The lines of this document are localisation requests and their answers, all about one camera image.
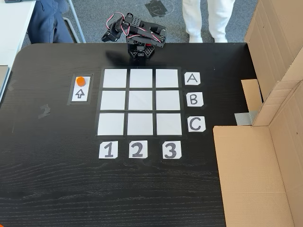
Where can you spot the standing person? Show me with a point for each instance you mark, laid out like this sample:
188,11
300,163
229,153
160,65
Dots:
196,21

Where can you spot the round orange token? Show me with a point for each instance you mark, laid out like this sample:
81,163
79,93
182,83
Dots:
81,81

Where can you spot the white nine-square grid sheet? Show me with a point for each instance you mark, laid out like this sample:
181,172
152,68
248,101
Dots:
140,100

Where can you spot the paper sheet number 2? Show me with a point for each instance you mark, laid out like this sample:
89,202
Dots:
138,149

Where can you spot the seated person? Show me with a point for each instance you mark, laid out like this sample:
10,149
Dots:
47,26

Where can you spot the paper sheet letter B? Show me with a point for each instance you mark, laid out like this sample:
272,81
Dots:
194,99

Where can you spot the paper sheet letter A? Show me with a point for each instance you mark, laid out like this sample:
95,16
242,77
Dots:
192,78

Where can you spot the brown cardboard box wall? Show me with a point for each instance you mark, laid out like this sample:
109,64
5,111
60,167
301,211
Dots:
251,177
274,47

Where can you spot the white arrow paper sheet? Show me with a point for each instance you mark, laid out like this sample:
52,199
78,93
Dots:
80,94

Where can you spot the paper sheet letter C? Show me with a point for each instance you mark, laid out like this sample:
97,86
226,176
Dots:
196,124

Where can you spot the black floor tape patch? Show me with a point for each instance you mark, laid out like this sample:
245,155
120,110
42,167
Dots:
157,8

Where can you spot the clear tape scrap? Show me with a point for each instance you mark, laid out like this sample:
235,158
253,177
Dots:
44,111

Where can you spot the grey metal chair frame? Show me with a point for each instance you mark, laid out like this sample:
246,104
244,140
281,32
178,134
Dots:
79,28

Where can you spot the paper sheet number 3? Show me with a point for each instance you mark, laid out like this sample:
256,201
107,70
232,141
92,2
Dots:
171,150

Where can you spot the white desk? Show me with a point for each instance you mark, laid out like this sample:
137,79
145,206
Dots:
11,28

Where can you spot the paper sheet number 1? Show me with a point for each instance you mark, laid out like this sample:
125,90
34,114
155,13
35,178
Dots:
108,150

